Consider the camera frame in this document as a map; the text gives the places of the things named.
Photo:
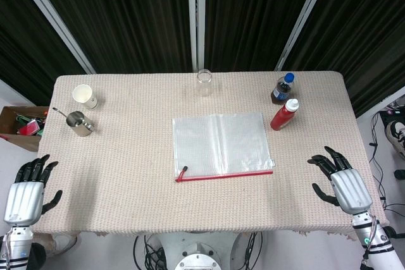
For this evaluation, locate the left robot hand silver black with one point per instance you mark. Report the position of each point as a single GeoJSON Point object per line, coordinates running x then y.
{"type": "Point", "coordinates": [23, 202]}

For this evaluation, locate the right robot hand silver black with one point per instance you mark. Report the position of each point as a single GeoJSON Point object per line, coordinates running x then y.
{"type": "Point", "coordinates": [351, 189]}

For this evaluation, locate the clear zipper pouch red zip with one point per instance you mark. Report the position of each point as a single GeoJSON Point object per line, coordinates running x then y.
{"type": "Point", "coordinates": [218, 143]}

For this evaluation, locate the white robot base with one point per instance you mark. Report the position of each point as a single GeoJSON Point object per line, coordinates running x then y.
{"type": "Point", "coordinates": [197, 251]}

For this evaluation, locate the brown cardboard box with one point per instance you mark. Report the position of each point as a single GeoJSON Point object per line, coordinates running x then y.
{"type": "Point", "coordinates": [19, 140]}

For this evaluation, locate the black and white sneaker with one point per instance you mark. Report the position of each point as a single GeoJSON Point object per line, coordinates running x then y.
{"type": "Point", "coordinates": [397, 137]}

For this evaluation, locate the stainless steel pitcher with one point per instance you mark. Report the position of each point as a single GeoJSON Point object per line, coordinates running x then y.
{"type": "Point", "coordinates": [79, 127]}

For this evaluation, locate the red sauce bottle white cap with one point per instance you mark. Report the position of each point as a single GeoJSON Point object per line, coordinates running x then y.
{"type": "Point", "coordinates": [283, 117]}

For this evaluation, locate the beige waffle tablecloth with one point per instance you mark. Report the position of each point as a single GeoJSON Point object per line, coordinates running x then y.
{"type": "Point", "coordinates": [133, 172]}

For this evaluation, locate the cola bottle blue cap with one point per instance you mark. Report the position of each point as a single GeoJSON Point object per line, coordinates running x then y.
{"type": "Point", "coordinates": [281, 93]}

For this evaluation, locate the white paper cup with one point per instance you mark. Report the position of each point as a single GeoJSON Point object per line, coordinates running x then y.
{"type": "Point", "coordinates": [83, 94]}

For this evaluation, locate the clear glass jar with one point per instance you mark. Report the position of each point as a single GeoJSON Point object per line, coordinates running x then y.
{"type": "Point", "coordinates": [204, 85]}

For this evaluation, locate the black curtain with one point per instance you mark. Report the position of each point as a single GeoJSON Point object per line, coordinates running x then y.
{"type": "Point", "coordinates": [126, 14]}

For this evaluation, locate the silver aluminium frame post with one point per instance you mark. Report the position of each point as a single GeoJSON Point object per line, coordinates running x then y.
{"type": "Point", "coordinates": [303, 17]}
{"type": "Point", "coordinates": [52, 17]}
{"type": "Point", "coordinates": [196, 14]}

